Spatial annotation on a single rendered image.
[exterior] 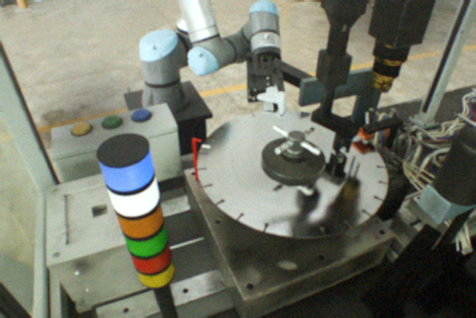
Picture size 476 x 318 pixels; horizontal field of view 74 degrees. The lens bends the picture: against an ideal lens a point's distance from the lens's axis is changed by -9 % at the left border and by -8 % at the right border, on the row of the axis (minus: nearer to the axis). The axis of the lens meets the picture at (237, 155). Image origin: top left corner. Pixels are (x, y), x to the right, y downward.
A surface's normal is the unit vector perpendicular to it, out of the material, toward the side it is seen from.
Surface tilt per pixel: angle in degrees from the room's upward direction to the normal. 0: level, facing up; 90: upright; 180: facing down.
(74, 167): 90
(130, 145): 0
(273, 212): 0
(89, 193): 0
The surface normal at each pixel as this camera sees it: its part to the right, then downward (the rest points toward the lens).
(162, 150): 0.39, 0.59
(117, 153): 0.01, -0.77
